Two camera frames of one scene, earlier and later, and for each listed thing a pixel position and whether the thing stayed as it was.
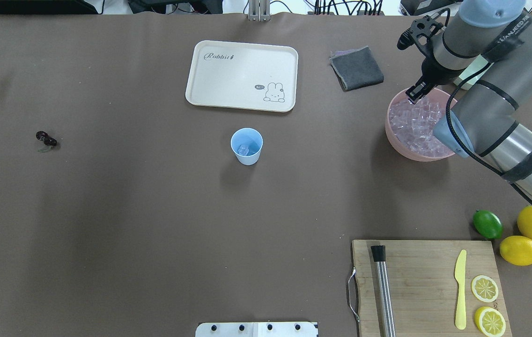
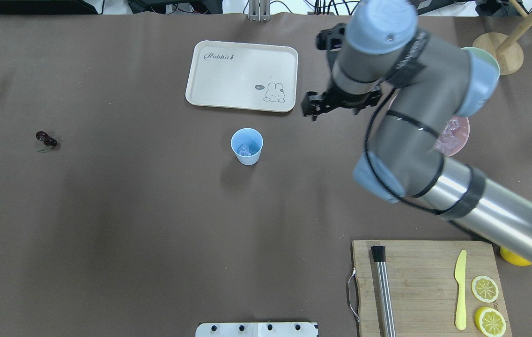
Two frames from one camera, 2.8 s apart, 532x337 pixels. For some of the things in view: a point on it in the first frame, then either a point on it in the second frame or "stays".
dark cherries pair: (42, 135) stays
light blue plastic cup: (247, 143) stays
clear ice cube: (243, 150) stays
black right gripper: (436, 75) → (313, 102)
